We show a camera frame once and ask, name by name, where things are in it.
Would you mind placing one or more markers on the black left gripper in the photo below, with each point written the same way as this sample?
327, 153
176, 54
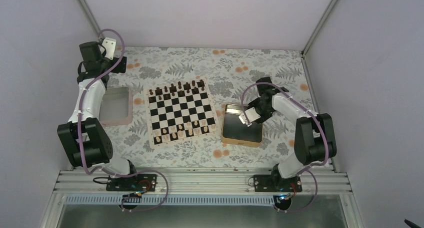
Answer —
117, 69

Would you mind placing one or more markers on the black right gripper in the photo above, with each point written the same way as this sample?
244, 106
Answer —
264, 118

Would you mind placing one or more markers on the gold metal tin tray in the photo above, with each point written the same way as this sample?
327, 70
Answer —
235, 132

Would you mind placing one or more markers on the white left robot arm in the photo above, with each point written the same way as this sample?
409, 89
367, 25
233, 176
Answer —
83, 138

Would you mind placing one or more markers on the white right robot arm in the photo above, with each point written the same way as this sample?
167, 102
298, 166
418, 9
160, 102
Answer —
314, 141

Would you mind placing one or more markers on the pink tin lid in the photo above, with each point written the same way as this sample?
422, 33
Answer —
116, 107

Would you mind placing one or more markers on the floral patterned table mat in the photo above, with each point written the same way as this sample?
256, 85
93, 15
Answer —
229, 74

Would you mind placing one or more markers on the black white chessboard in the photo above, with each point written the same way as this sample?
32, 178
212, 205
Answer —
170, 105

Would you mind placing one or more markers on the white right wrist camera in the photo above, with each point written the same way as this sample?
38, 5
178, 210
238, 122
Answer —
249, 116

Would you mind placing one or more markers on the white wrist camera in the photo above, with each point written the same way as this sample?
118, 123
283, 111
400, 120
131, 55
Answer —
108, 47
249, 116

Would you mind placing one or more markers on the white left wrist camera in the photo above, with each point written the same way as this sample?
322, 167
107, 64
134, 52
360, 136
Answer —
108, 47

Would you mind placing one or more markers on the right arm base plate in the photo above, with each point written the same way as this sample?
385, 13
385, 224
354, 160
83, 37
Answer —
271, 183

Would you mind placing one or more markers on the aluminium rail frame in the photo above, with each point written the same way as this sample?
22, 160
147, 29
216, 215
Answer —
205, 181

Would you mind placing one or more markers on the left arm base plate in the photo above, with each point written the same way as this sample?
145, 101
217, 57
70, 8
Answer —
141, 182

